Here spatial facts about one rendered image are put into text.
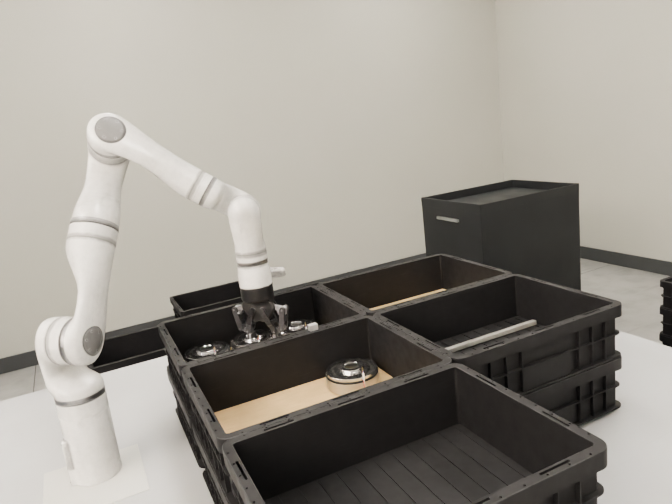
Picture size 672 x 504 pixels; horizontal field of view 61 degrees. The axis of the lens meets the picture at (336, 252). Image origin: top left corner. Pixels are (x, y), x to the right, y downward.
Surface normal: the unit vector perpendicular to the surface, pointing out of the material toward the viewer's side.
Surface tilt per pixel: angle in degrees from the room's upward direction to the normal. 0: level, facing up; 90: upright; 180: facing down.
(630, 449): 0
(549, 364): 90
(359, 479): 0
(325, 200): 90
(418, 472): 0
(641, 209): 90
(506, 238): 90
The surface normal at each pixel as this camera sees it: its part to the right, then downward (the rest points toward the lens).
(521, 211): 0.44, 0.15
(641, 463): -0.12, -0.97
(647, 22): -0.89, 0.21
